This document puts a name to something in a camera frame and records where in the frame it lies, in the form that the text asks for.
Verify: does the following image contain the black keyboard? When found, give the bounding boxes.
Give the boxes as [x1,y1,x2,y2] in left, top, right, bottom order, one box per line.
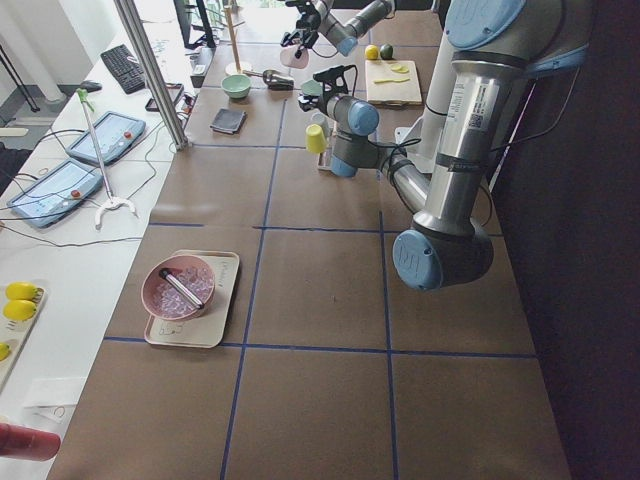
[100,44,146,94]

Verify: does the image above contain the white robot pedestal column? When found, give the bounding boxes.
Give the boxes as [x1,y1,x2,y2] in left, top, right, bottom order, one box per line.
[425,1,456,117]

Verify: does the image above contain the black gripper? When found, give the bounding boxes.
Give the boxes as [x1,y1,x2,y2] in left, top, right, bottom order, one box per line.
[298,64,358,118]
[280,0,320,48]

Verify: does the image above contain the pink cup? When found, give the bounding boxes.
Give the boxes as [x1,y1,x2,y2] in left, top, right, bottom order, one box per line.
[280,45,309,69]

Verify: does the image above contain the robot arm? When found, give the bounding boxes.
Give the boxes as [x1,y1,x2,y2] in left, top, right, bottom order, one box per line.
[298,1,595,291]
[280,0,438,57]

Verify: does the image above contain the green bowl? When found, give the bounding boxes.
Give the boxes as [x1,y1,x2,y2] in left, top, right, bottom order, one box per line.
[221,74,251,99]

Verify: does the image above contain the pink bowl with ice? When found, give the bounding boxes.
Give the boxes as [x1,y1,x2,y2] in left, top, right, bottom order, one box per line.
[141,254,215,321]

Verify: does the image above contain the wooden mug tree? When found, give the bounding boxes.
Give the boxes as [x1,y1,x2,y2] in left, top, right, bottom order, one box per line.
[224,5,253,76]

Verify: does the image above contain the metal tongs in bowl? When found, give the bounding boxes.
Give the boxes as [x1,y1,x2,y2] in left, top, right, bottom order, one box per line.
[159,268,205,310]

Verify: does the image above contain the green cup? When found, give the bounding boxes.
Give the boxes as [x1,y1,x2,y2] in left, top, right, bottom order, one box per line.
[301,79,323,97]

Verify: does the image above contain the lemon slice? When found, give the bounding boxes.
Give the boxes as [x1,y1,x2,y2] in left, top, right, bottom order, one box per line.
[389,63,409,74]

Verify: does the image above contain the grey cup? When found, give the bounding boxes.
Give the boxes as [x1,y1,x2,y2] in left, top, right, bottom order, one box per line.
[311,111,331,138]

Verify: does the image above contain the aluminium frame post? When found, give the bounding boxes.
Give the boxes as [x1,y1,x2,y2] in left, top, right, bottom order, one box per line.
[114,0,189,151]

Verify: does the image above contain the red cylinder bottle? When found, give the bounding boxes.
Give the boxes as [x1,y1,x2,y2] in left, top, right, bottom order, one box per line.
[1,423,61,461]

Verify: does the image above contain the beige tray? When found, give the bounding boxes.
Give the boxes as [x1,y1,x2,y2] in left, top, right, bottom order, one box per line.
[144,250,240,348]

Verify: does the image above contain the near teach pendant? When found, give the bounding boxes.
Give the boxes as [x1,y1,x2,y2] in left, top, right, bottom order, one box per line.
[7,158,103,228]

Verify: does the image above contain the yellow cup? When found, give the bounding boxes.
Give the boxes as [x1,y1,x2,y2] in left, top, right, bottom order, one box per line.
[305,124,327,154]

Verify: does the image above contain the avocado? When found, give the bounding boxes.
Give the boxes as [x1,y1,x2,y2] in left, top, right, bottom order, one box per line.
[379,44,394,60]

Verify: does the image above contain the white reacher grabber tool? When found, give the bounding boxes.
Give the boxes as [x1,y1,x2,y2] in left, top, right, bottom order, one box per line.
[76,88,138,230]

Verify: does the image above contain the yellow plastic knife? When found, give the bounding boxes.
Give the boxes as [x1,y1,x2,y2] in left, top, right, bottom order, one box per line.
[372,77,410,85]

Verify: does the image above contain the whole lemon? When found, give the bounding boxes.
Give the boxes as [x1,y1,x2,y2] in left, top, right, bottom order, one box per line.
[364,44,380,61]

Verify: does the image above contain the metal scoop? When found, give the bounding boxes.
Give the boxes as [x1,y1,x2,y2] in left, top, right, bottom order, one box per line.
[243,69,294,91]

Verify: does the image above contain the teach pendant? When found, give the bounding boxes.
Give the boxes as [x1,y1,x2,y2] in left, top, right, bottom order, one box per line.
[7,158,103,228]
[66,111,146,166]

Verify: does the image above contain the white wire cup holder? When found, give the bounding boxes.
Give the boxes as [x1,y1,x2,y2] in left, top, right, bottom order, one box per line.
[317,133,336,172]

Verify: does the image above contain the grey folded cloth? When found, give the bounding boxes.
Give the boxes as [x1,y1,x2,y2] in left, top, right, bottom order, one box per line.
[210,108,247,135]

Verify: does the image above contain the far teach pendant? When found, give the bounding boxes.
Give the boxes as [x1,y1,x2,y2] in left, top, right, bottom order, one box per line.
[66,111,146,166]

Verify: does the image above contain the wooden cutting board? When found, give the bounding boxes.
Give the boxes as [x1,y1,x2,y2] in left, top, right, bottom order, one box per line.
[365,60,422,105]

